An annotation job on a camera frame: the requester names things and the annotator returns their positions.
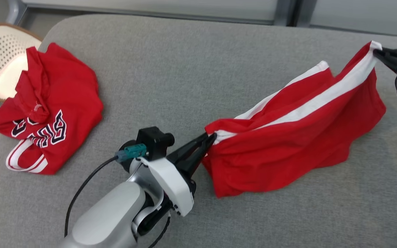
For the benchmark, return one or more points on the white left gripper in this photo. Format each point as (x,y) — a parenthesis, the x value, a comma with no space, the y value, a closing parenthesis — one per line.
(176,189)

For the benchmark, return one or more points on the red shorts with white stripes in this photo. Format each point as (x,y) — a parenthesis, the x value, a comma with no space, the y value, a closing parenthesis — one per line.
(288,148)

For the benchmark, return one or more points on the red Bulls basketball jersey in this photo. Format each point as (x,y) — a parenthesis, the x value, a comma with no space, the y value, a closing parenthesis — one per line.
(67,89)

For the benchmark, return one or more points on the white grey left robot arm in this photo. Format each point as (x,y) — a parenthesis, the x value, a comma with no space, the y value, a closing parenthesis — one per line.
(109,217)

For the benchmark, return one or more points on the grey fabric sofa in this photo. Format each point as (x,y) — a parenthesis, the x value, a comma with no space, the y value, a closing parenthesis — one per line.
(184,69)

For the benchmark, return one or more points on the cream perforated laundry basket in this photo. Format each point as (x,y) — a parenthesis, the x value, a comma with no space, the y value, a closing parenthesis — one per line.
(2,51)

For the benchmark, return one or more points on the grey wall base strip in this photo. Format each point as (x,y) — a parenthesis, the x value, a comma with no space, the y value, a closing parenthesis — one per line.
(150,13)
(364,30)

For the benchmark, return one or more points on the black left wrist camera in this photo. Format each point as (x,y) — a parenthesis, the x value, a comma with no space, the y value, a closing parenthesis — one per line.
(153,141)

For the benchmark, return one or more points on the teal left camera connector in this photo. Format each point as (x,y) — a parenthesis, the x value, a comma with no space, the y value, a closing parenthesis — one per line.
(133,151)

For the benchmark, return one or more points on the grey partition post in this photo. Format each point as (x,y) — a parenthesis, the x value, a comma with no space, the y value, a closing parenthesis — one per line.
(283,10)

